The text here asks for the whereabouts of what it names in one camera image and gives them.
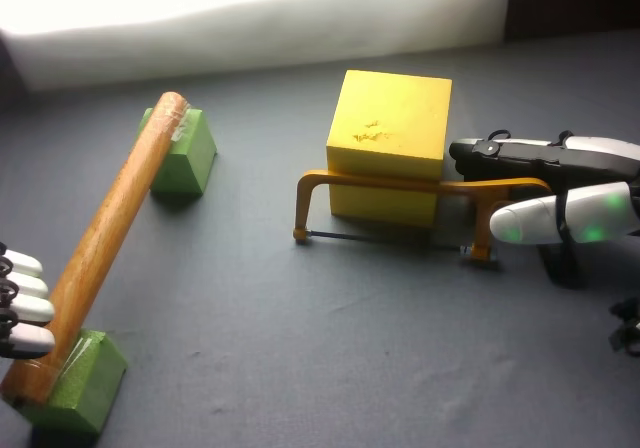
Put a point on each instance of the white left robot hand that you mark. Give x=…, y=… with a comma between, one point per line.
x=30, y=310

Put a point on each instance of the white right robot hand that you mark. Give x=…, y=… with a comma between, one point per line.
x=590, y=213

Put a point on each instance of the round wooden rod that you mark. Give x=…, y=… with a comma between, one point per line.
x=115, y=218

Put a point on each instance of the green support block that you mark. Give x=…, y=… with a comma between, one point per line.
x=90, y=388
x=190, y=163

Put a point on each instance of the yellow wooden block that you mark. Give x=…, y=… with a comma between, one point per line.
x=390, y=118

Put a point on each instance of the grey table cloth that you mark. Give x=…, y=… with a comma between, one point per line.
x=300, y=343

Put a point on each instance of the white backdrop sheet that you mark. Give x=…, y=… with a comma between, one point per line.
x=250, y=33

